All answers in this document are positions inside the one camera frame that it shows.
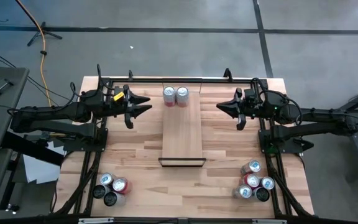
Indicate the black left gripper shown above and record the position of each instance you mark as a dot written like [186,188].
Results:
[115,107]

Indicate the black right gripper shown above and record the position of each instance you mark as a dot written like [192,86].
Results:
[250,109]

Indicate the pale pink soda can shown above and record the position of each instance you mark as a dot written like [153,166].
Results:
[182,96]
[169,96]

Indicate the silver blue energy drink can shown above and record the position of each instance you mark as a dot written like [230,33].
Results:
[253,166]
[267,183]
[107,179]
[244,190]

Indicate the black-top silver can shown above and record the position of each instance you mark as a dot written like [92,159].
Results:
[99,191]
[262,194]
[112,199]

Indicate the yellow label tag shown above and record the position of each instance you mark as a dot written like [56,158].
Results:
[119,96]

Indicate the black table clamp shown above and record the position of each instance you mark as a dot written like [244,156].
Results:
[130,74]
[227,74]

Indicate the red soda can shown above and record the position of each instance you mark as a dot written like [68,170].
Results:
[252,180]
[121,185]

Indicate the black tripod stand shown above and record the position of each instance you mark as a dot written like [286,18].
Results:
[53,35]

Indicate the white paper sheet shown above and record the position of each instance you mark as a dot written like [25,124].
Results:
[39,169]

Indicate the black support beam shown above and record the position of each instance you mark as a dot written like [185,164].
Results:
[26,146]

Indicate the grey side desk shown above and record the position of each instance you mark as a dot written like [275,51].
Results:
[5,93]

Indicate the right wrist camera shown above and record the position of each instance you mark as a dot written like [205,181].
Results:
[250,94]

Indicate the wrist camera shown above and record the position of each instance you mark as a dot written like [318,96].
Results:
[250,94]
[120,88]

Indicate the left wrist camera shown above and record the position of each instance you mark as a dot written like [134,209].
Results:
[120,88]

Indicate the black aluminium rail frame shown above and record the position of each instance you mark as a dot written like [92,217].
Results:
[182,80]

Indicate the silver metal bracket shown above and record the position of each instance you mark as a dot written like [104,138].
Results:
[95,220]
[269,221]

